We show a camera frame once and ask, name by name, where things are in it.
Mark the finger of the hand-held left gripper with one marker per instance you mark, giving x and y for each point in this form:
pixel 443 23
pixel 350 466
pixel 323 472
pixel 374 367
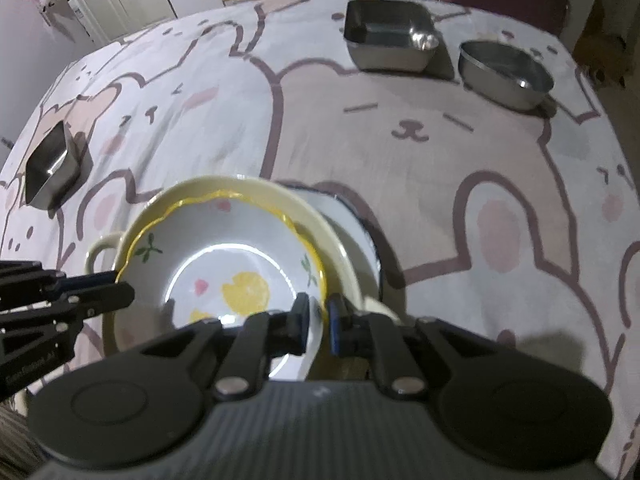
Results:
pixel 107 297
pixel 90 280

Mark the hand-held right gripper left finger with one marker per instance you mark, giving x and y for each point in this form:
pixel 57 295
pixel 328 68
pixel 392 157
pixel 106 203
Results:
pixel 301 320

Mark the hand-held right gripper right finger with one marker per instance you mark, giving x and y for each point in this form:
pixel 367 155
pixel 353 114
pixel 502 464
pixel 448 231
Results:
pixel 336 325

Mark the white leaf print plate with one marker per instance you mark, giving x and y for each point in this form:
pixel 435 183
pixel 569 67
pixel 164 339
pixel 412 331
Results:
pixel 350 230

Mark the yellow rimmed floral bowl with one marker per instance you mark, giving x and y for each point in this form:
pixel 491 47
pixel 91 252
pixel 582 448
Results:
pixel 225 240

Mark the rectangular steel tray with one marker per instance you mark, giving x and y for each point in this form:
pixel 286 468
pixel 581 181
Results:
pixel 385 57

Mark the round steel bowl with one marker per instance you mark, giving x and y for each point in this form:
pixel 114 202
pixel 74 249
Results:
pixel 500 85

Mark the square steel container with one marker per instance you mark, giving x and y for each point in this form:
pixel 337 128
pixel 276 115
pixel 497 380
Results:
pixel 50 160

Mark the bear print tablecloth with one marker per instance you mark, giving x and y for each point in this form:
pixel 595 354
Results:
pixel 400 170

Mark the white kitchen cabinet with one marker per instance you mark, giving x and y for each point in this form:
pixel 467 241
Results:
pixel 125 0

